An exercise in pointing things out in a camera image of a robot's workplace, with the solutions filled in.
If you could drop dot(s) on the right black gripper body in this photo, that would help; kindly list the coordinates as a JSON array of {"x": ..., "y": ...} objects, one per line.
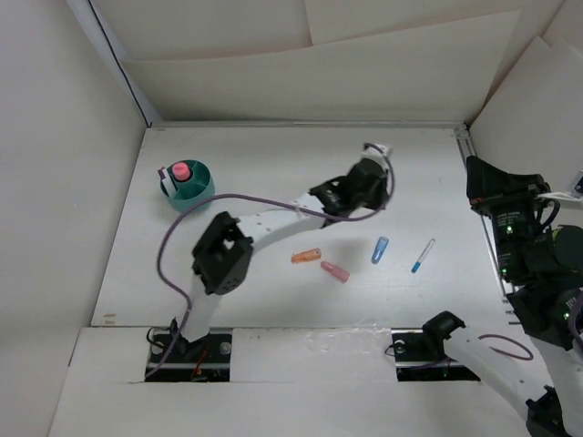
[{"x": 512, "y": 218}]

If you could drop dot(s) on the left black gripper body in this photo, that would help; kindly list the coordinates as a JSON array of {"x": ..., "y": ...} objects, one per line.
[{"x": 372, "y": 199}]

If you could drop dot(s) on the white pen blue cap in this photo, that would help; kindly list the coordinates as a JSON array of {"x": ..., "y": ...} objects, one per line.
[{"x": 422, "y": 256}]

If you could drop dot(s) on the pink capped glue stick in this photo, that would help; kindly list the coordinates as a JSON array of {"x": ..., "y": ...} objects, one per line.
[{"x": 181, "y": 172}]

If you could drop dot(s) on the white pen red cap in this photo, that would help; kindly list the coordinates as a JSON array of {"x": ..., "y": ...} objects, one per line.
[{"x": 170, "y": 187}]

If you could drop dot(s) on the white pen purple cap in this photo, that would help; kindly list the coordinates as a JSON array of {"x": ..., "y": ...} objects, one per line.
[{"x": 163, "y": 174}]

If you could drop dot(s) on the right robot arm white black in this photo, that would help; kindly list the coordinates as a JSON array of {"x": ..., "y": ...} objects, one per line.
[{"x": 543, "y": 264}]

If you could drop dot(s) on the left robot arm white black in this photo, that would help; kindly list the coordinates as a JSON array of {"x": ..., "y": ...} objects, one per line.
[{"x": 222, "y": 256}]

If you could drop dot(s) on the blue highlighter marker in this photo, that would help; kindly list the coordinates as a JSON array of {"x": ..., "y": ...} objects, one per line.
[{"x": 379, "y": 249}]

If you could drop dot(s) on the orange highlighter marker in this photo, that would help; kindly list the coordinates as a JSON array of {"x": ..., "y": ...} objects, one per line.
[{"x": 306, "y": 256}]

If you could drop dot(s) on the pink highlighter marker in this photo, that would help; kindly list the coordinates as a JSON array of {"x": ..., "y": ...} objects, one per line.
[{"x": 340, "y": 274}]

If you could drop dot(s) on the teal round compartment organizer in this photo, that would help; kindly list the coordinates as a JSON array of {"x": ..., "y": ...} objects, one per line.
[{"x": 200, "y": 187}]

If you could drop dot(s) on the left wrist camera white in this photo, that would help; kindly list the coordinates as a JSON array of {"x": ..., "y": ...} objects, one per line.
[{"x": 376, "y": 151}]

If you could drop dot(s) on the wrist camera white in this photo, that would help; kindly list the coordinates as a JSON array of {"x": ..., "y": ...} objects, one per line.
[
  {"x": 376, "y": 151},
  {"x": 573, "y": 193}
]

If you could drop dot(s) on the aluminium rail right side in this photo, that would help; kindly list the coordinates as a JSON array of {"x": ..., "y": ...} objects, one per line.
[{"x": 467, "y": 149}]

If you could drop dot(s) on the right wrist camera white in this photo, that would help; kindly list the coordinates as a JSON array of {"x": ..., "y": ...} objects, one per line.
[{"x": 573, "y": 193}]

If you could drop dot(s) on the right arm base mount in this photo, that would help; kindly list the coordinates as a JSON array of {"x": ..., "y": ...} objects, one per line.
[{"x": 419, "y": 353}]

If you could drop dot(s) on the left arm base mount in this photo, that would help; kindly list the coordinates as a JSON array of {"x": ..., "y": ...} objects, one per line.
[{"x": 204, "y": 360}]

